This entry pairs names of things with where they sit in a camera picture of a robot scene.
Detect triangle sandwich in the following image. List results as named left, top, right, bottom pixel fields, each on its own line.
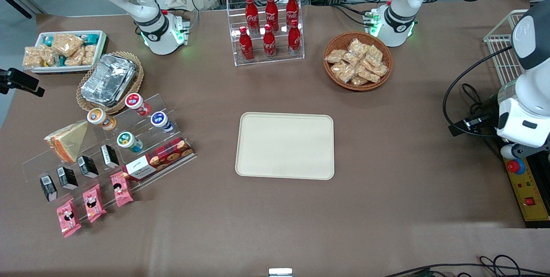
left=44, top=120, right=89, bottom=164

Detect beige rectangular tray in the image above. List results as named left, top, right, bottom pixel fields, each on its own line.
left=235, top=112, right=335, bottom=180

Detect black machine yellow control panel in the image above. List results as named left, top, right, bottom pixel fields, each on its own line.
left=503, top=157, right=550, bottom=228

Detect orange lid yogurt cup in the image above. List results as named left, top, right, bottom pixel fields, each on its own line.
left=87, top=108, right=116, bottom=131

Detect silver foil lidded container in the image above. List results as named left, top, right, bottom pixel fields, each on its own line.
left=81, top=54, right=137, bottom=107

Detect white rectangular plastic bin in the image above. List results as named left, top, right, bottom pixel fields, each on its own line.
left=29, top=30, right=107, bottom=74

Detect clear acrylic stepped display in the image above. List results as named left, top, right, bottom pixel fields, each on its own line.
left=21, top=92, right=196, bottom=210

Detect brown table cover sheet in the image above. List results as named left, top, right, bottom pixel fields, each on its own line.
left=0, top=0, right=550, bottom=277

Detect small black drink carton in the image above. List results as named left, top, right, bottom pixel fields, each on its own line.
left=57, top=166, right=79, bottom=190
left=40, top=175, right=58, bottom=202
left=77, top=155, right=99, bottom=179
left=101, top=144, right=119, bottom=169

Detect red lid yogurt cup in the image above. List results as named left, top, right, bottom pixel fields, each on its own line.
left=125, top=93, right=152, bottom=116

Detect oval wicker basket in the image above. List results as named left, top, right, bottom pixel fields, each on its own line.
left=76, top=52, right=144, bottom=116

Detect green lid yogurt cup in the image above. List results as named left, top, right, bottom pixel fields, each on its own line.
left=117, top=131, right=144, bottom=153

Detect pink snack packet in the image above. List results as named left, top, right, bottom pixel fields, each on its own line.
left=82, top=184, right=107, bottom=223
left=110, top=171, right=134, bottom=207
left=56, top=198, right=82, bottom=238

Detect blue lid yogurt cup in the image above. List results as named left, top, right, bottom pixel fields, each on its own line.
left=150, top=112, right=174, bottom=134

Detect red cookie box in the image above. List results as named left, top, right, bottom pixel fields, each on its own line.
left=122, top=137, right=194, bottom=182

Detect round wicker basket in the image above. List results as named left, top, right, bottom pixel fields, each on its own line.
left=323, top=32, right=393, bottom=91

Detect clear acrylic bottle rack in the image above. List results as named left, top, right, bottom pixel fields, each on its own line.
left=226, top=0, right=306, bottom=67

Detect red cola bottle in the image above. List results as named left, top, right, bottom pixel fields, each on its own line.
left=265, top=0, right=279, bottom=32
left=288, top=19, right=302, bottom=56
left=245, top=0, right=260, bottom=33
left=263, top=24, right=277, bottom=59
left=239, top=26, right=254, bottom=61
left=286, top=0, right=299, bottom=28

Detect black power cable with plug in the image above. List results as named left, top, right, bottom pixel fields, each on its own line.
left=462, top=83, right=503, bottom=157

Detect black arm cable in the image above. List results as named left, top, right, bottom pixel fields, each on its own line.
left=443, top=45, right=514, bottom=138

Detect white wire rack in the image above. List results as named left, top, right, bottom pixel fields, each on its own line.
left=483, top=9, right=529, bottom=86

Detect black floor cables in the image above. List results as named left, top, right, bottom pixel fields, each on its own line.
left=382, top=255, right=550, bottom=277

